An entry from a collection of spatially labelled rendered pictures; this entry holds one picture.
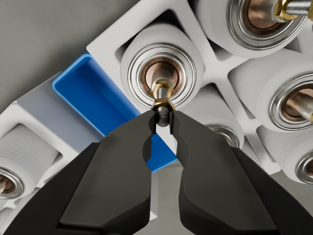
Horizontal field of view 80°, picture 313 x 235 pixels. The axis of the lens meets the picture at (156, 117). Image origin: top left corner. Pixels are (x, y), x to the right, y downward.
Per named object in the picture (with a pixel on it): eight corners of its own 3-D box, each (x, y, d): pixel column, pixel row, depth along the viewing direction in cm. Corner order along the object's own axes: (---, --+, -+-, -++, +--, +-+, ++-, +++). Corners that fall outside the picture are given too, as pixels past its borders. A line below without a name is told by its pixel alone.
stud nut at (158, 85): (157, 77, 17) (157, 79, 17) (174, 83, 18) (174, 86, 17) (150, 94, 18) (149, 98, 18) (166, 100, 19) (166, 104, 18)
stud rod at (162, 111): (159, 77, 19) (159, 114, 13) (168, 80, 19) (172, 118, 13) (155, 86, 20) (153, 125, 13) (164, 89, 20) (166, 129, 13)
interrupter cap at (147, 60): (194, 36, 19) (195, 37, 18) (196, 103, 23) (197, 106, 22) (120, 47, 20) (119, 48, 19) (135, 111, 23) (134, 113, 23)
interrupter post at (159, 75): (171, 65, 20) (173, 74, 18) (173, 86, 22) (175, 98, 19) (149, 68, 21) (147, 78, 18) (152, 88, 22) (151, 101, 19)
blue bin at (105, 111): (72, 67, 46) (47, 85, 35) (105, 38, 42) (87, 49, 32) (148, 146, 58) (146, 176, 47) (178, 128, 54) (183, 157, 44)
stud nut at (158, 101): (157, 93, 14) (157, 97, 13) (177, 100, 14) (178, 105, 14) (148, 114, 15) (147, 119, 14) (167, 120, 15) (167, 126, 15)
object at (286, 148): (251, 131, 46) (298, 195, 30) (234, 102, 42) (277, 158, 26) (291, 110, 43) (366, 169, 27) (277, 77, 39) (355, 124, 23)
